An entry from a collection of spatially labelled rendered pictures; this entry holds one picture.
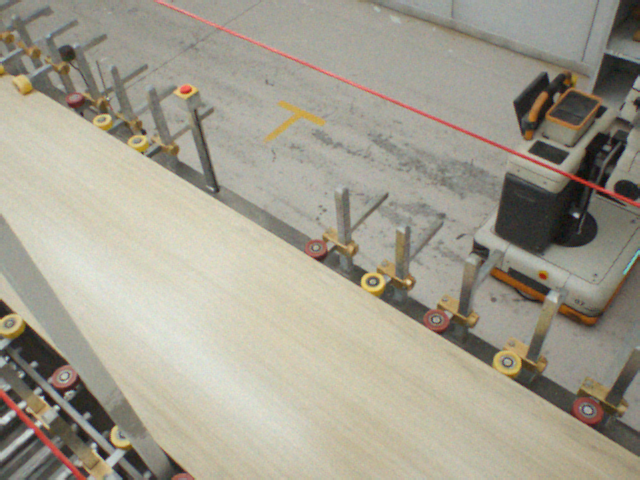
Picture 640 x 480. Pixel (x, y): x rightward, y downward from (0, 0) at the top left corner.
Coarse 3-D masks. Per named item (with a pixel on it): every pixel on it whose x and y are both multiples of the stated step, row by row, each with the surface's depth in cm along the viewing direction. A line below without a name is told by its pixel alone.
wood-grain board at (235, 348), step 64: (0, 128) 283; (64, 128) 280; (0, 192) 256; (64, 192) 252; (128, 192) 250; (192, 192) 247; (64, 256) 230; (128, 256) 228; (192, 256) 225; (256, 256) 223; (128, 320) 209; (192, 320) 207; (256, 320) 205; (320, 320) 203; (384, 320) 202; (128, 384) 194; (192, 384) 192; (256, 384) 190; (320, 384) 189; (384, 384) 187; (448, 384) 185; (512, 384) 184; (192, 448) 179; (256, 448) 177; (320, 448) 176; (384, 448) 175; (448, 448) 173; (512, 448) 172; (576, 448) 170
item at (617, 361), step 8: (632, 328) 200; (632, 336) 198; (624, 344) 196; (632, 344) 196; (616, 352) 195; (624, 352) 195; (616, 360) 193; (608, 368) 192; (616, 368) 191; (608, 376) 190; (608, 384) 188
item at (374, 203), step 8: (384, 192) 245; (376, 200) 243; (384, 200) 246; (368, 208) 240; (376, 208) 243; (360, 216) 238; (368, 216) 241; (352, 224) 236; (360, 224) 239; (352, 232) 237; (328, 248) 229; (328, 256) 230
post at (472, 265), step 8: (472, 256) 185; (472, 264) 185; (464, 272) 190; (472, 272) 187; (464, 280) 193; (472, 280) 190; (464, 288) 195; (472, 288) 194; (464, 296) 198; (472, 296) 198; (464, 304) 201; (472, 304) 203; (464, 312) 204; (456, 328) 213; (464, 328) 211
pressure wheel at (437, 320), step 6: (432, 312) 201; (438, 312) 201; (444, 312) 201; (426, 318) 200; (432, 318) 200; (438, 318) 200; (444, 318) 200; (426, 324) 199; (432, 324) 199; (438, 324) 199; (444, 324) 198; (432, 330) 198; (438, 330) 197; (444, 330) 198
